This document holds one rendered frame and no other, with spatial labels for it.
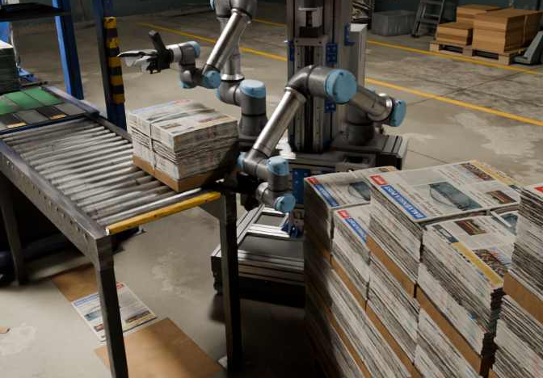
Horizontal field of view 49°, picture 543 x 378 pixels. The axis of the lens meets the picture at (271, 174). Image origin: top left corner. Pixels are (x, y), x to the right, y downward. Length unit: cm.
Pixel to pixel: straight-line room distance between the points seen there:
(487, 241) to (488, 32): 688
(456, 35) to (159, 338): 652
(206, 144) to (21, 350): 130
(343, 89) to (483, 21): 616
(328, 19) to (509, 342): 181
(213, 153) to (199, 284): 107
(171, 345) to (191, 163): 93
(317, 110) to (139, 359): 134
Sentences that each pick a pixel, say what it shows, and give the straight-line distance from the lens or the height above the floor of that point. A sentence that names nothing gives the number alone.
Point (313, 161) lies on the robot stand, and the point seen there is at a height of 73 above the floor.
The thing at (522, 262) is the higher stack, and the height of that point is 115.
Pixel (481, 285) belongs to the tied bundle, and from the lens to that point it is 131.
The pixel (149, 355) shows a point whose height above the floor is 0.
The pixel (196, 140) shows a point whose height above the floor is 99.
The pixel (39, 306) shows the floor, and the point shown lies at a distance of 323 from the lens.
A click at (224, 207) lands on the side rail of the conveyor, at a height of 75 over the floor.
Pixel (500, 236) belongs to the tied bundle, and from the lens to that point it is 148.
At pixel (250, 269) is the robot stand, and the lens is 292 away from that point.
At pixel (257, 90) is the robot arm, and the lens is 272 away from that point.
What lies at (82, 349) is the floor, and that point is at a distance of 289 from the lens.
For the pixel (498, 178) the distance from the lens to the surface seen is 177.
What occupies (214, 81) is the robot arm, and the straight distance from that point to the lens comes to 253.
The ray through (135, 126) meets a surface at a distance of 245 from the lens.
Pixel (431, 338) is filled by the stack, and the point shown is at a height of 78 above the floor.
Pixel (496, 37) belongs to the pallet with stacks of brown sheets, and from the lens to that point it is 817.
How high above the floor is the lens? 174
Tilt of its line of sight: 23 degrees down
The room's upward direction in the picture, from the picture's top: 1 degrees counter-clockwise
